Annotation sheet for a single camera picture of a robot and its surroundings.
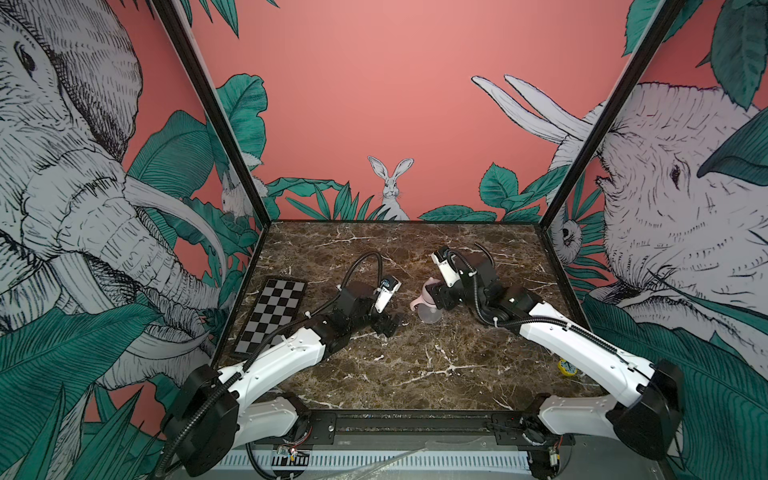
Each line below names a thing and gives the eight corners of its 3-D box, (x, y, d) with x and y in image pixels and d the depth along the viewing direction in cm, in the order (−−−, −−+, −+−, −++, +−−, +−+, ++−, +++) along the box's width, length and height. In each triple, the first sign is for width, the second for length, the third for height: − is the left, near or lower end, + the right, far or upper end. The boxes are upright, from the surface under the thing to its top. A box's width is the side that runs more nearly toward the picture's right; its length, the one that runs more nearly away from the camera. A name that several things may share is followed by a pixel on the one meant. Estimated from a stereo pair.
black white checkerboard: (237, 354, 88) (232, 349, 85) (269, 282, 105) (266, 276, 102) (282, 359, 87) (278, 354, 85) (307, 285, 104) (305, 280, 101)
